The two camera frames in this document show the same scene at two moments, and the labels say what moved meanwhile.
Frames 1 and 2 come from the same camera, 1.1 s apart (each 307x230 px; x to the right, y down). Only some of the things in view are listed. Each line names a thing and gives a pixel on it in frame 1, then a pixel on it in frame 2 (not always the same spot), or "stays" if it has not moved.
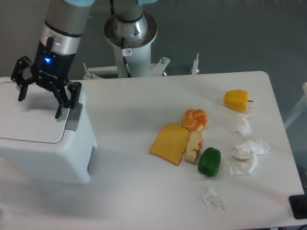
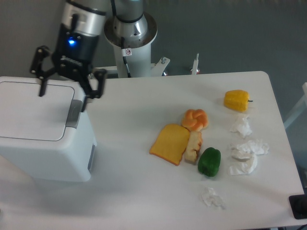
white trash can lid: [32, 119] stays
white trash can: [37, 147] stays
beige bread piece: [193, 146] stays
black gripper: [53, 67] to [74, 54]
